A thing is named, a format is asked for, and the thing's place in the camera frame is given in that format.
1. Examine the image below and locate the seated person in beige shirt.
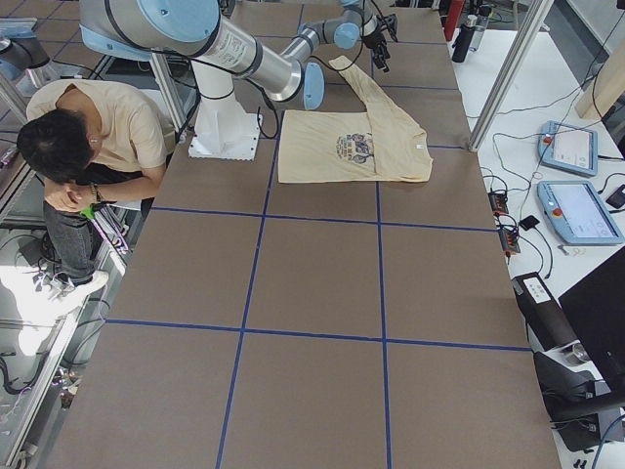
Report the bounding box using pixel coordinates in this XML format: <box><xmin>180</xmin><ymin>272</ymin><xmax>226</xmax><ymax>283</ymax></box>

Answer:
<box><xmin>17</xmin><ymin>79</ymin><xmax>176</xmax><ymax>304</ymax></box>

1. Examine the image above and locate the blue teach pendant tablet near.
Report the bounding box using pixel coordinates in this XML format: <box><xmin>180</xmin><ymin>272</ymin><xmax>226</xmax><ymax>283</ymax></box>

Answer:
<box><xmin>536</xmin><ymin>181</ymin><xmax>624</xmax><ymax>246</ymax></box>

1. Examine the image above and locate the clear water bottle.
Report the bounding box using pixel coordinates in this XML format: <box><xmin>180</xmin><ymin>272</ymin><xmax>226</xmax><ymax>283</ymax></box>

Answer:
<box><xmin>469</xmin><ymin>4</ymin><xmax>492</xmax><ymax>52</ymax></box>

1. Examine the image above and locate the beige long-sleeve printed shirt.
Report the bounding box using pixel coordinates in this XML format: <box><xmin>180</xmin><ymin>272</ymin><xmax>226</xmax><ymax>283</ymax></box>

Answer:
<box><xmin>278</xmin><ymin>56</ymin><xmax>433</xmax><ymax>184</ymax></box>

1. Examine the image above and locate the black computer monitor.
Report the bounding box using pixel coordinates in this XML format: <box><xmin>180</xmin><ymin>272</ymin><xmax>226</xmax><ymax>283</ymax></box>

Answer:
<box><xmin>559</xmin><ymin>249</ymin><xmax>625</xmax><ymax>390</ymax></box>

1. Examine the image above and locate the black thermos bottle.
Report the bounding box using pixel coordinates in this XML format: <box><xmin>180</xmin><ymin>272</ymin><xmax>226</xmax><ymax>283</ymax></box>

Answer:
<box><xmin>451</xmin><ymin>15</ymin><xmax>478</xmax><ymax>64</ymax></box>

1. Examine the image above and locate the blue teach pendant tablet far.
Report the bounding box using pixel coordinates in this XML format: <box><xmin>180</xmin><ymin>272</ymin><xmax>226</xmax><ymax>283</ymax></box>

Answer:
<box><xmin>537</xmin><ymin>120</ymin><xmax>599</xmax><ymax>177</ymax></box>

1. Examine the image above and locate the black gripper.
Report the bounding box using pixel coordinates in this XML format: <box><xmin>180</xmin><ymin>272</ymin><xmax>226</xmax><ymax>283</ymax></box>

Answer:
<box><xmin>363</xmin><ymin>26</ymin><xmax>390</xmax><ymax>72</ymax></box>

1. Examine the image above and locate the grey aluminium frame post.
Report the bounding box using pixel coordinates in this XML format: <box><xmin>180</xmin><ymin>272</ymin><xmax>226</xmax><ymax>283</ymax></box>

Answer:
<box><xmin>468</xmin><ymin>0</ymin><xmax>554</xmax><ymax>152</ymax></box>

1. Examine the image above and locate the brown paper roll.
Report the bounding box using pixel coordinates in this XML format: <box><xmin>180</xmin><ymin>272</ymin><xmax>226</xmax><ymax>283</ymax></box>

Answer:
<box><xmin>512</xmin><ymin>273</ymin><xmax>577</xmax><ymax>350</ymax></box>

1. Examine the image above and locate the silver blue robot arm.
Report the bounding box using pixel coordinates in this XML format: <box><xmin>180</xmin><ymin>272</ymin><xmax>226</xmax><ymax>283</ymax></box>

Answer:
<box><xmin>280</xmin><ymin>1</ymin><xmax>398</xmax><ymax>72</ymax></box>
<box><xmin>79</xmin><ymin>0</ymin><xmax>324</xmax><ymax>110</ymax></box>

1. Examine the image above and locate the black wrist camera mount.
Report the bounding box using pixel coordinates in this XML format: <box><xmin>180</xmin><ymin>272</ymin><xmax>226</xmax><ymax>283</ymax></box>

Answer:
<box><xmin>377</xmin><ymin>14</ymin><xmax>398</xmax><ymax>42</ymax></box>

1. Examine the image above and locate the blue teach pendant tablet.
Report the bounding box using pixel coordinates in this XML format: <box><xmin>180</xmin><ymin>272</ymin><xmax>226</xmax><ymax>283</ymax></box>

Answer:
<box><xmin>537</xmin><ymin>120</ymin><xmax>599</xmax><ymax>177</ymax></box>
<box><xmin>536</xmin><ymin>181</ymin><xmax>624</xmax><ymax>246</ymax></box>

